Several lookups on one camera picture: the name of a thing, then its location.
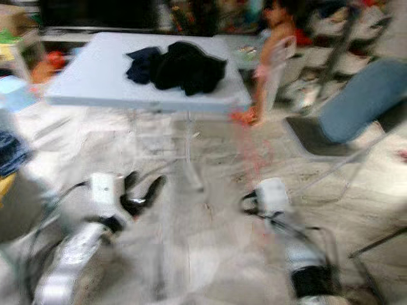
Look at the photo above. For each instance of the orange ball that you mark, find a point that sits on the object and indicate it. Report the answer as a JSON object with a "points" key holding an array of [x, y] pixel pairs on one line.
{"points": [[55, 60]]}

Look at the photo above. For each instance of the white television stand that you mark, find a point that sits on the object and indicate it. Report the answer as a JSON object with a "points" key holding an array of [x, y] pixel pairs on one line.
{"points": [[102, 35]]}

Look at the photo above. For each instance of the pale blue kids chair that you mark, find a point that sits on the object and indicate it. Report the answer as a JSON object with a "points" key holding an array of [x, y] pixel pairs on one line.
{"points": [[25, 210]]}

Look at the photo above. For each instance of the light blue plastic stool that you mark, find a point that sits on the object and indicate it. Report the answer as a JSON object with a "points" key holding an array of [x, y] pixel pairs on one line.
{"points": [[14, 94]]}

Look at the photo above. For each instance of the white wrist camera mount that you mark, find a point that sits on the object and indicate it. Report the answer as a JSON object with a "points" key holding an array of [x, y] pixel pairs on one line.
{"points": [[273, 194], [103, 188]]}

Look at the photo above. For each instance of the navy cloth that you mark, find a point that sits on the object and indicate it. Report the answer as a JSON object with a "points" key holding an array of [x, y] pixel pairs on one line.
{"points": [[143, 67]]}

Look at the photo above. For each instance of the black shirt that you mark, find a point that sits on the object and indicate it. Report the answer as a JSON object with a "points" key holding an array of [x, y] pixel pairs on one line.
{"points": [[191, 70]]}

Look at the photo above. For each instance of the orange plastic bag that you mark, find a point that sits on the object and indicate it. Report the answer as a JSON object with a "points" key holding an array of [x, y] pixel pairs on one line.
{"points": [[41, 71]]}

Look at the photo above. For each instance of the yellow cloth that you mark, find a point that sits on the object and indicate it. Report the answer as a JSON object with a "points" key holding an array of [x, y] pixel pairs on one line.
{"points": [[6, 184]]}

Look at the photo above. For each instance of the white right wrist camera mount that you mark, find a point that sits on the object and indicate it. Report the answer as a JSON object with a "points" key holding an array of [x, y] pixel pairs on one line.
{"points": [[273, 194]]}

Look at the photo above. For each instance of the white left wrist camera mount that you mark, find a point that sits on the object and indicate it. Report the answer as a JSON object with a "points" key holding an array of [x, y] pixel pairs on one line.
{"points": [[103, 188]]}

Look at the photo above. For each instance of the black television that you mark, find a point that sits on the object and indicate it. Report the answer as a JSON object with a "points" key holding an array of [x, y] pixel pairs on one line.
{"points": [[95, 13]]}

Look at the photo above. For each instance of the light blue folding table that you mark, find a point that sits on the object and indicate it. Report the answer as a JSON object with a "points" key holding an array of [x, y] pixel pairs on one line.
{"points": [[95, 70]]}

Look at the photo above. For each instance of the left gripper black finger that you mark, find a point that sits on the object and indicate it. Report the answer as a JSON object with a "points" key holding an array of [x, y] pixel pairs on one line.
{"points": [[131, 181], [155, 189]]}

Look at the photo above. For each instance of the grey folding chair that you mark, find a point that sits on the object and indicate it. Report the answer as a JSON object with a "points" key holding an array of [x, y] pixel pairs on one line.
{"points": [[311, 136]]}

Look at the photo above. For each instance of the blue cushion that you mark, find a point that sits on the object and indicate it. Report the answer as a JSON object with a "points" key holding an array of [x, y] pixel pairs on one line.
{"points": [[362, 101]]}

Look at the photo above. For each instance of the brown cardboard box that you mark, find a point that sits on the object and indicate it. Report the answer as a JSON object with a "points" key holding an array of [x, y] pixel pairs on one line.
{"points": [[13, 19]]}

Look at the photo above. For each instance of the blue plaid shirt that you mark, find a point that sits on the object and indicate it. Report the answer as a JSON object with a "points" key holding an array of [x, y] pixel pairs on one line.
{"points": [[13, 152]]}

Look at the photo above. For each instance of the shelf rack with white bins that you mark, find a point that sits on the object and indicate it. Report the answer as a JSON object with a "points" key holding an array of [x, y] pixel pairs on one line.
{"points": [[350, 32]]}

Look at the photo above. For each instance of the orange toy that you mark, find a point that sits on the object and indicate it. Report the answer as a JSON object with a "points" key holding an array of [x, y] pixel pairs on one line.
{"points": [[243, 117]]}

